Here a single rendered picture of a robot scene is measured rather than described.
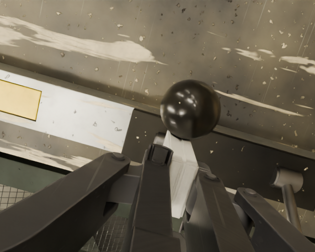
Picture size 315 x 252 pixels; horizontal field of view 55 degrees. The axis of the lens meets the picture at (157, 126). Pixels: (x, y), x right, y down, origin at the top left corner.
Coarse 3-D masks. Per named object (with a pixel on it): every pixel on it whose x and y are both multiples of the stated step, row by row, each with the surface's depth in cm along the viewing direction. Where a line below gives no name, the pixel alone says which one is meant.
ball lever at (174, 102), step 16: (192, 80) 18; (176, 96) 18; (192, 96) 17; (208, 96) 18; (160, 112) 19; (176, 112) 17; (192, 112) 17; (208, 112) 17; (176, 128) 18; (192, 128) 18; (208, 128) 18; (160, 144) 28
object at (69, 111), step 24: (0, 72) 29; (24, 72) 31; (48, 96) 29; (72, 96) 29; (96, 96) 29; (24, 120) 30; (48, 120) 30; (72, 120) 30; (96, 120) 30; (120, 120) 30; (96, 144) 30; (120, 144) 30; (264, 144) 30
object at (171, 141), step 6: (168, 132) 20; (168, 138) 19; (174, 138) 19; (168, 144) 17; (174, 144) 17; (174, 150) 16; (180, 150) 16; (174, 156) 15; (180, 156) 15; (174, 162) 15; (180, 162) 15; (174, 168) 15; (180, 168) 15; (174, 174) 15; (174, 180) 15; (174, 186) 15
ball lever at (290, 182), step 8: (280, 168) 29; (272, 176) 29; (280, 176) 28; (288, 176) 28; (296, 176) 29; (272, 184) 29; (280, 184) 28; (288, 184) 28; (296, 184) 28; (288, 192) 28; (288, 200) 27; (288, 208) 27; (296, 208) 27; (288, 216) 26; (296, 216) 26; (296, 224) 25
